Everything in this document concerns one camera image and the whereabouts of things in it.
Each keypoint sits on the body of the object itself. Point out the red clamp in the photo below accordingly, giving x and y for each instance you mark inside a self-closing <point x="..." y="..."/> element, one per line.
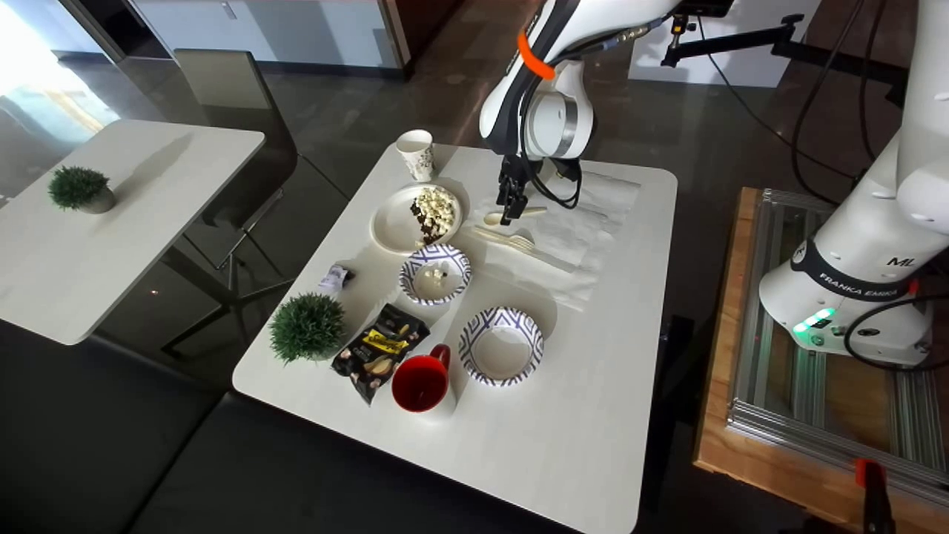
<point x="875" y="491"/>

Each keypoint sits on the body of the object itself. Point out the white embossed paper towel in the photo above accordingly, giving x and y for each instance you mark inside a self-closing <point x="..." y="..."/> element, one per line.
<point x="603" y="203"/>
<point x="565" y="267"/>

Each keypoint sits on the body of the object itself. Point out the red and white mug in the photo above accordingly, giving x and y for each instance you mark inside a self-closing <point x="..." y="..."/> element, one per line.
<point x="419" y="380"/>

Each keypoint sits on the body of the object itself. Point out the large round green plant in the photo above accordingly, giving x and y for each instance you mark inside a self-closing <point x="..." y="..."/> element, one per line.
<point x="309" y="326"/>

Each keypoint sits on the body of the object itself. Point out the blue patterned bowl with popcorn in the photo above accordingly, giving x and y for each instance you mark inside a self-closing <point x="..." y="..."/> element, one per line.
<point x="435" y="271"/>

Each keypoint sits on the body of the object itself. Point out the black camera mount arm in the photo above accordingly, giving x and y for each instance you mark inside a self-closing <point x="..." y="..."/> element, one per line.
<point x="751" y="44"/>

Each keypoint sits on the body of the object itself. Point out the black and gold snack bag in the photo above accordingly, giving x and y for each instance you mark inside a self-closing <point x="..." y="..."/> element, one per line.
<point x="382" y="344"/>

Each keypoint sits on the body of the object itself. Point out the patterned paper cup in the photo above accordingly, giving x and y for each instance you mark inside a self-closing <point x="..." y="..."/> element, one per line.
<point x="417" y="153"/>

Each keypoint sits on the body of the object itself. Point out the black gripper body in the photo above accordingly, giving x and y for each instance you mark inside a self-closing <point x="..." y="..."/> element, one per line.
<point x="514" y="178"/>

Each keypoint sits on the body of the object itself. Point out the popcorn pieces in bowl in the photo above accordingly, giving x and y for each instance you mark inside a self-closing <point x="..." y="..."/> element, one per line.
<point x="435" y="283"/>

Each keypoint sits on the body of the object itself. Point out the empty blue patterned bowl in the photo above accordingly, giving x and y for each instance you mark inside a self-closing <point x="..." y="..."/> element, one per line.
<point x="502" y="344"/>

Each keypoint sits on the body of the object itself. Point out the aluminium frame rails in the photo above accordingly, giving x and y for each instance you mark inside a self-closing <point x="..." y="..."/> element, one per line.
<point x="841" y="403"/>

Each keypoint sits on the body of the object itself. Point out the wooden robot platform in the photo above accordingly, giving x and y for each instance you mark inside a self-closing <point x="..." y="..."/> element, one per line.
<point x="717" y="394"/>

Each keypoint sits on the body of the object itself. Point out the small potted green plant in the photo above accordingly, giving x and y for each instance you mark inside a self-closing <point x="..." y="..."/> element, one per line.
<point x="78" y="184"/>

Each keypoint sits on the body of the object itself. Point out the white plate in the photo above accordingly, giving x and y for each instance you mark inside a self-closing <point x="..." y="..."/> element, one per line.
<point x="395" y="224"/>

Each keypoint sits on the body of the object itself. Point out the dark chair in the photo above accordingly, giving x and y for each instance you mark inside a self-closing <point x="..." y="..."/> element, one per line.
<point x="239" y="99"/>

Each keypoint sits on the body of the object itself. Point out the white cabinet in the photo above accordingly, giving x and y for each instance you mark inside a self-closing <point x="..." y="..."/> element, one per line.
<point x="269" y="29"/>

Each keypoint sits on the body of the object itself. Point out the popcorn and chocolate pile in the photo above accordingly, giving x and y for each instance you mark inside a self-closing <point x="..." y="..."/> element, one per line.
<point x="435" y="207"/>

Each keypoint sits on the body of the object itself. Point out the small crumpled wrapper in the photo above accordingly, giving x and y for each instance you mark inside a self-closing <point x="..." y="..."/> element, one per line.
<point x="333" y="280"/>

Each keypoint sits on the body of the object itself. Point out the white side table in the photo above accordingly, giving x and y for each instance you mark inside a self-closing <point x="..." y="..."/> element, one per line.
<point x="98" y="225"/>

